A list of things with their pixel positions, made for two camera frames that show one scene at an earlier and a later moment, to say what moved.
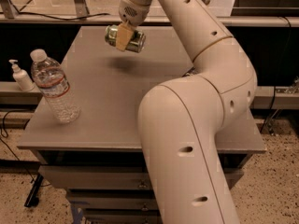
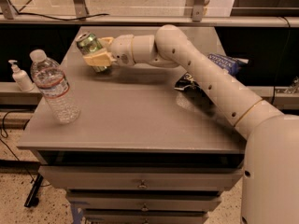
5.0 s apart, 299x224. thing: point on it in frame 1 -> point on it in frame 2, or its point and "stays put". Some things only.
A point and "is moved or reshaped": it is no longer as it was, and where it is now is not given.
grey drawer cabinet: x=97 y=158 stays put
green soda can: x=135 y=44 is moved or reshaped
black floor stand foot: x=33 y=199 stays put
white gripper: x=135 y=12 -> x=121 y=50
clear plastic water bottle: x=50 y=78 stays put
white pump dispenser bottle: x=21 y=77 stays put
